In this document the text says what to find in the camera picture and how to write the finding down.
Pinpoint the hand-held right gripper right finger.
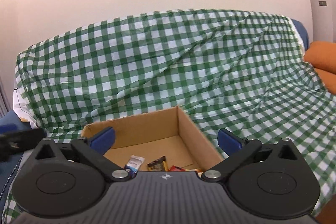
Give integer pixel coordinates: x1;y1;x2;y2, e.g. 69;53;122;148
201;128;305;183

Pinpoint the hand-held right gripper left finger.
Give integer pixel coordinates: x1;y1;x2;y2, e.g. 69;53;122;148
26;126;132;183

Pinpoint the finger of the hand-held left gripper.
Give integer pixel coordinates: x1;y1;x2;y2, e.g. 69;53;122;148
0;129;47;161

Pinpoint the silver purple gradient packet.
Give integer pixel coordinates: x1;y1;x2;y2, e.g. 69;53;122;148
124;155;145;174

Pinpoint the brown cardboard box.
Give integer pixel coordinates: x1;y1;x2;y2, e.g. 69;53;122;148
81;106;226;174

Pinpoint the dark chocolate packet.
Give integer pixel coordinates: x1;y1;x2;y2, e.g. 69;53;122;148
146;156;168;171

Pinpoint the white cloth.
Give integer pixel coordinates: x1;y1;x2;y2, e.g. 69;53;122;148
13;88;40;128

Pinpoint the grey curtain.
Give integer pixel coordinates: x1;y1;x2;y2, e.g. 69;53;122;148
0;74;9;114

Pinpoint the green checkered cloth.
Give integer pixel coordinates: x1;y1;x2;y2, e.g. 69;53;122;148
5;7;336;224

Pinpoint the orange cushion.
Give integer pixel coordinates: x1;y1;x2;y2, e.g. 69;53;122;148
303;41;336;94

